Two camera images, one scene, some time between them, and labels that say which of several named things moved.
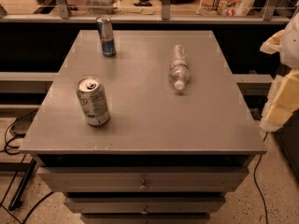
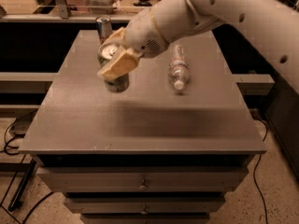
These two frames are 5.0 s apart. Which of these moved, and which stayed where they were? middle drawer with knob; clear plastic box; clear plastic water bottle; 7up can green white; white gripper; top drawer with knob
Moved: 7up can green white; white gripper
Stayed: middle drawer with knob; clear plastic water bottle; clear plastic box; top drawer with knob
